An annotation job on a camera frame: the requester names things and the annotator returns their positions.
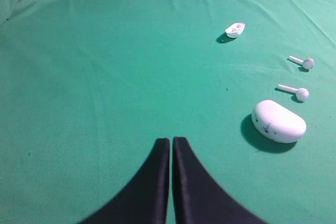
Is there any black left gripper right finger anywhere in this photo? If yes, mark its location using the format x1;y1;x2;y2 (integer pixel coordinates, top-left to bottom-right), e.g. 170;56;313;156
172;137;265;223

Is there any white bluetooth earbud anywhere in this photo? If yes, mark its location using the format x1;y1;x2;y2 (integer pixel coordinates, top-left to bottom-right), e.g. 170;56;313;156
277;84;309;102
288;56;314;70

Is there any white earbud case lid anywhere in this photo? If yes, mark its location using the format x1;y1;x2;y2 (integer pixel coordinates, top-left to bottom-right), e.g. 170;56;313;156
251;100;307;144

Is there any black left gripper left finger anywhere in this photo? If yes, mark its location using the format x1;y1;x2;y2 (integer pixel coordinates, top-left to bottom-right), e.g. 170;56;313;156
81;138;170;223

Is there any white earbud charging case base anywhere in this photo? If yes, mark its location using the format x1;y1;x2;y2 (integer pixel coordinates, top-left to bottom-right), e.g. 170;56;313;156
225;23;246;38

